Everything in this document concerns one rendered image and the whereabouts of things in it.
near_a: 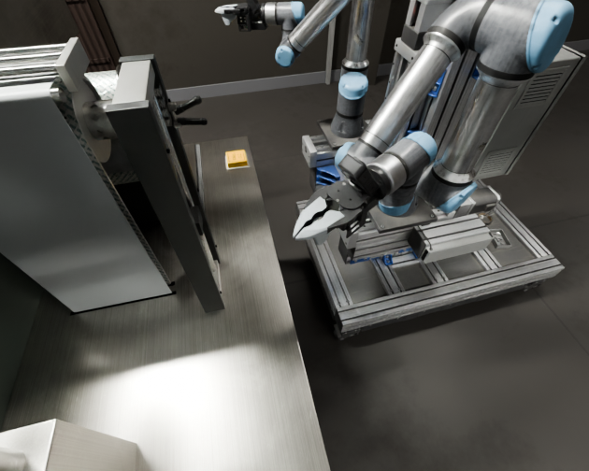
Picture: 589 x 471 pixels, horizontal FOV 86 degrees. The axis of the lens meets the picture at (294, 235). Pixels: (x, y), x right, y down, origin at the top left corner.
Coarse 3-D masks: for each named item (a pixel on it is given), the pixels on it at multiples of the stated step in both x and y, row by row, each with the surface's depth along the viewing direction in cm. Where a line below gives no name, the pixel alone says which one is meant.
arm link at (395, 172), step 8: (376, 160) 61; (384, 160) 60; (392, 160) 60; (384, 168) 59; (392, 168) 59; (400, 168) 60; (392, 176) 59; (400, 176) 60; (392, 184) 60; (400, 184) 61; (392, 192) 61
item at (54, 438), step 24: (0, 432) 40; (24, 432) 40; (48, 432) 40; (72, 432) 43; (96, 432) 49; (0, 456) 34; (24, 456) 38; (48, 456) 38; (72, 456) 42; (96, 456) 48; (120, 456) 54
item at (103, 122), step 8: (88, 104) 52; (96, 104) 52; (104, 104) 52; (88, 112) 52; (96, 112) 52; (104, 112) 52; (88, 120) 52; (96, 120) 52; (104, 120) 52; (88, 128) 52; (96, 128) 53; (104, 128) 53; (112, 128) 53; (96, 136) 54; (104, 136) 54; (112, 136) 55
